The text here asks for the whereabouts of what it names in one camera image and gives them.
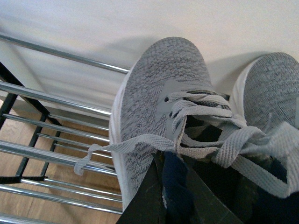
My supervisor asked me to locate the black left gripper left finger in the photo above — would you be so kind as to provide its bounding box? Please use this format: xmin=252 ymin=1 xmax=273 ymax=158
xmin=117 ymin=151 xmax=166 ymax=224

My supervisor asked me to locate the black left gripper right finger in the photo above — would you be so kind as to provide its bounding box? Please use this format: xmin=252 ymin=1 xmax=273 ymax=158
xmin=186 ymin=163 xmax=242 ymax=224

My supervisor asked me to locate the grey knit sneaker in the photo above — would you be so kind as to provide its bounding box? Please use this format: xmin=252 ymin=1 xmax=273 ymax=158
xmin=73 ymin=36 xmax=299 ymax=224
xmin=229 ymin=52 xmax=299 ymax=130

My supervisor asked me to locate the black metal shoe rack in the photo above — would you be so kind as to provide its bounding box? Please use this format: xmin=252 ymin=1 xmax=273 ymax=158
xmin=0 ymin=32 xmax=129 ymax=224

